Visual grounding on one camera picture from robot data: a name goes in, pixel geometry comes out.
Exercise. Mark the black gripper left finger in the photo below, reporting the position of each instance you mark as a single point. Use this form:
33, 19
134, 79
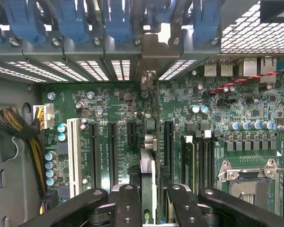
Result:
127, 208

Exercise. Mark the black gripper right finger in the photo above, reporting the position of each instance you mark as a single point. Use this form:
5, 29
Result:
187, 208

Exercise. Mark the long black expansion slot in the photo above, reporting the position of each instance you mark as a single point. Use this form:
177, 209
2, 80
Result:
169, 146
94, 153
113, 153

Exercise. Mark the CPU socket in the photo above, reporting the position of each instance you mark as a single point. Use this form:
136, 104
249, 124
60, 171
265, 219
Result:
248, 189

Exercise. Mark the short black expansion slot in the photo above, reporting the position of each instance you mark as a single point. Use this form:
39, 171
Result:
131, 133

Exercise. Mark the white PCI expansion slot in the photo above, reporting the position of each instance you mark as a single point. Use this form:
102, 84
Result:
73, 156

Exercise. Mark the green Dell motherboard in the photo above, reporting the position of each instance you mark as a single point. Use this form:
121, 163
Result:
123, 106

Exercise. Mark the perforated metal slot cover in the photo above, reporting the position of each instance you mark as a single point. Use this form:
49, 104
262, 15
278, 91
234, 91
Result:
16, 73
93, 69
66, 71
120, 69
177, 69
40, 71

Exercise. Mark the silver PC case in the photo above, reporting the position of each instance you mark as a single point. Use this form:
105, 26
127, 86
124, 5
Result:
11, 94

